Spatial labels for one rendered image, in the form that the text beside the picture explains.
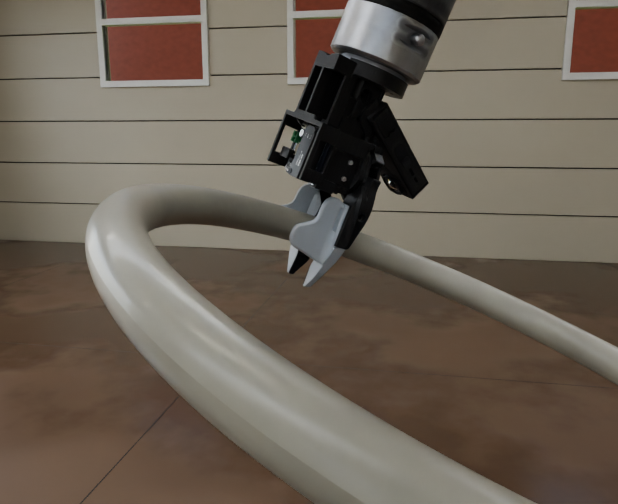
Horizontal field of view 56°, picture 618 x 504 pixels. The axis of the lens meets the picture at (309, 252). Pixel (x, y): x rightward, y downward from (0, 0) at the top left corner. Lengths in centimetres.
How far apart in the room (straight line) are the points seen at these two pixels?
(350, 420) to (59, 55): 766
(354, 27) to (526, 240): 619
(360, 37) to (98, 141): 704
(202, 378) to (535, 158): 644
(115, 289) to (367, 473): 12
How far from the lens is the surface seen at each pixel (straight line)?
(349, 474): 16
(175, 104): 705
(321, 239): 54
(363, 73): 53
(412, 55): 53
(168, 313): 20
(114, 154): 741
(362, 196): 53
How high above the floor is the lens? 135
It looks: 12 degrees down
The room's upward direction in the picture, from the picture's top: straight up
